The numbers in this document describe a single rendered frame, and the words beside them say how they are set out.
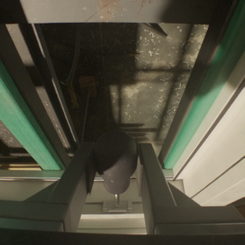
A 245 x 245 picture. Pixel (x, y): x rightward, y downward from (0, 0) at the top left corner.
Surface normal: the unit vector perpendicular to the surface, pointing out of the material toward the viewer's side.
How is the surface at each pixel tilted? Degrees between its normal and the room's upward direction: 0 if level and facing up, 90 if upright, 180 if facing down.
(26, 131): 0
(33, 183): 90
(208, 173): 90
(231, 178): 90
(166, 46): 0
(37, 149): 0
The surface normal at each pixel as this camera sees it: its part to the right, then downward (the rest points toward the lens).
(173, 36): 0.02, 0.79
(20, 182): 0.02, -0.61
